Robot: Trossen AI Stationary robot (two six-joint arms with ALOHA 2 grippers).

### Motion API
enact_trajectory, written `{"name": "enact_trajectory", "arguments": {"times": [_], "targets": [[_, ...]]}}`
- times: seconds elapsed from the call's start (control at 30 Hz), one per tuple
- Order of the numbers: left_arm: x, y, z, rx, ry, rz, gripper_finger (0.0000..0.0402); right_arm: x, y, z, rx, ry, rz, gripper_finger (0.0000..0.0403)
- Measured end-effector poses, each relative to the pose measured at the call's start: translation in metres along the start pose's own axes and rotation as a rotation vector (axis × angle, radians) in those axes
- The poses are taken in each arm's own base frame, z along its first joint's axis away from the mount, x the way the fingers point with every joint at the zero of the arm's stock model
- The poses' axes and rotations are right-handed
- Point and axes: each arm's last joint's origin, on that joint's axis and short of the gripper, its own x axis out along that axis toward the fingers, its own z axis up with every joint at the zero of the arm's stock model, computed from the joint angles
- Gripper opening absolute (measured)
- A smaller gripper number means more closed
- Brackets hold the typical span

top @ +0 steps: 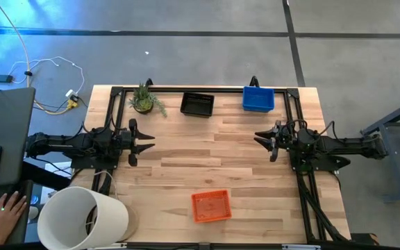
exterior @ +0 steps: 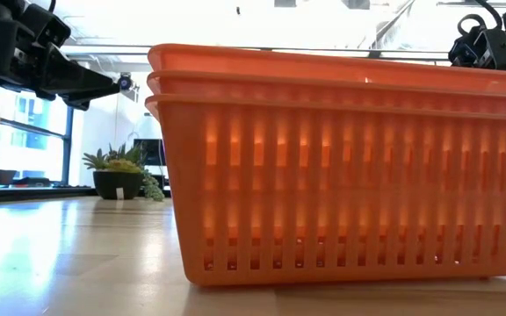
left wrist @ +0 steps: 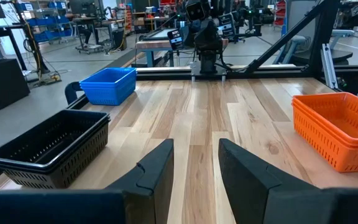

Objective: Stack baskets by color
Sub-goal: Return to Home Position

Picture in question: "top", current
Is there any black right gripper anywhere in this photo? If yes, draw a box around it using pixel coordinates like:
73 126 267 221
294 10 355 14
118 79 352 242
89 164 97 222
253 119 294 163

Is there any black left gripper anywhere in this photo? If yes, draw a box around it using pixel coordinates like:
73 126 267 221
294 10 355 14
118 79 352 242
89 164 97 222
115 118 157 167

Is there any blue slotted plastic basket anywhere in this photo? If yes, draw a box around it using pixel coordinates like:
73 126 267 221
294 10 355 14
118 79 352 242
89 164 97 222
242 85 276 113

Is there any black slotted plastic basket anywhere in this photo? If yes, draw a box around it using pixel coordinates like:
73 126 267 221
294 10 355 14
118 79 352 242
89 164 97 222
179 91 216 118

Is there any orange slotted plastic basket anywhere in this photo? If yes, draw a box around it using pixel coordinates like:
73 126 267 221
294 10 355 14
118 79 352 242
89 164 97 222
190 189 233 224

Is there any succulent plant in black pot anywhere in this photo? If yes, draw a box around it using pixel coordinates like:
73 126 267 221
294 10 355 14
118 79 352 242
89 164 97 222
127 82 169 118

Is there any round wooden lamp base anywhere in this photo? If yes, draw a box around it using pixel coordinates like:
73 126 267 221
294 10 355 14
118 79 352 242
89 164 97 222
118 204 140 242

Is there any white cylindrical lamp shade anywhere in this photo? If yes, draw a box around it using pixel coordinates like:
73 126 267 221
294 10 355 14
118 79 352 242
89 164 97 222
37 186 130 250

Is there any black diagonal tube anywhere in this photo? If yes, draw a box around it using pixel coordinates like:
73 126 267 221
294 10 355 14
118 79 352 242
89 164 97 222
21 161 71 191

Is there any grey desk top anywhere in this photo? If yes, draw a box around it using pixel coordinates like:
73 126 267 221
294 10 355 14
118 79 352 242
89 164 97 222
0 87 36 190

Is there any person's hand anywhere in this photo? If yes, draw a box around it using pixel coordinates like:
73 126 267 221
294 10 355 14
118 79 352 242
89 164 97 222
0 190 28 247

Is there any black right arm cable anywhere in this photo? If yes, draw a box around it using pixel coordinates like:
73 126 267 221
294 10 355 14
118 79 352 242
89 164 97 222
284 118 337 140

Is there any black aluminium table frame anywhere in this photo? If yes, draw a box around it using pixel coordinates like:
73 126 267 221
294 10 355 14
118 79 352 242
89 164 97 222
90 75 352 250

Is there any black cable bundle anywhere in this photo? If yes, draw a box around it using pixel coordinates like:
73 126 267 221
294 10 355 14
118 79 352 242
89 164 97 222
295 172 349 242

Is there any thin white floor cable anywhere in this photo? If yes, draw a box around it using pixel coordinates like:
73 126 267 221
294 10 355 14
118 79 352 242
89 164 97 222
7 56 85 97

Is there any blue-grey metal table frame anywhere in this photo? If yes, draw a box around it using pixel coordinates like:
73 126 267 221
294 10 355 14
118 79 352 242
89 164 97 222
361 94 400 203

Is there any thick cream floor cable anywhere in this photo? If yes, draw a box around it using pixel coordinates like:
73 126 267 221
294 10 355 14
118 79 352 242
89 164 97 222
0 0 76 115

